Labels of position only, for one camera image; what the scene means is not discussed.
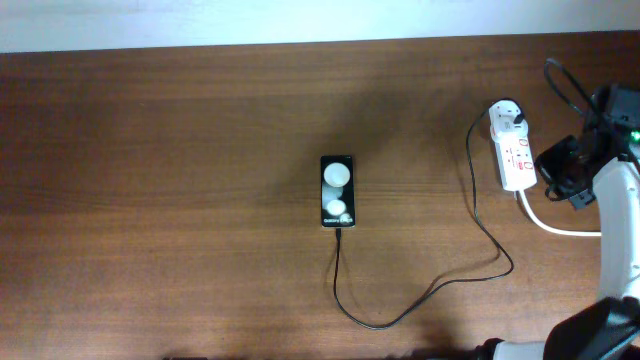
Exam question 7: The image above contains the white power strip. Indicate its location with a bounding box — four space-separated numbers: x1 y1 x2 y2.
489 99 537 192

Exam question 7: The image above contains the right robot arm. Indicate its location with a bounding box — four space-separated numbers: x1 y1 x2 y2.
474 84 639 359

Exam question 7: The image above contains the black Galaxy flip phone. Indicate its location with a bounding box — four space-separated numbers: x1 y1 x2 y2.
320 155 356 228

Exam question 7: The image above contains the white charger adapter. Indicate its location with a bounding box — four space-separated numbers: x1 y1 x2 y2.
490 117 529 143

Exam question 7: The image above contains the black charging cable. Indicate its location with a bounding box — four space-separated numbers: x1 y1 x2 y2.
332 97 527 331

